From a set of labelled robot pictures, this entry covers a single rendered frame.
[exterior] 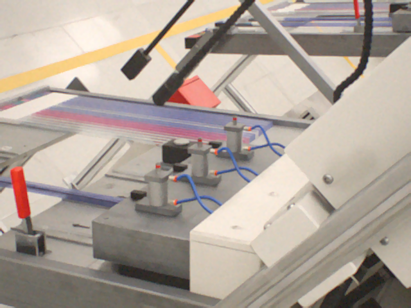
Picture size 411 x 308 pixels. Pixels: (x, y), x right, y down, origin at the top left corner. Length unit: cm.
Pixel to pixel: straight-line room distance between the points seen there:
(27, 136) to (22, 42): 168
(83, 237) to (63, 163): 175
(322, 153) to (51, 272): 36
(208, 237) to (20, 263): 24
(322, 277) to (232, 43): 167
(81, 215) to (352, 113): 50
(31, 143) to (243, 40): 106
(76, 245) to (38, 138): 45
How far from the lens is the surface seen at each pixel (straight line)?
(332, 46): 223
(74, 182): 270
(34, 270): 93
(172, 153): 121
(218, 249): 82
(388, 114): 68
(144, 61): 110
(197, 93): 197
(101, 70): 327
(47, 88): 170
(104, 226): 90
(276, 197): 92
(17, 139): 142
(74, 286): 91
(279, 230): 71
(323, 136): 70
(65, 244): 100
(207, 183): 101
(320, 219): 71
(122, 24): 363
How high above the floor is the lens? 171
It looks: 31 degrees down
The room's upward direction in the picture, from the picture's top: 46 degrees clockwise
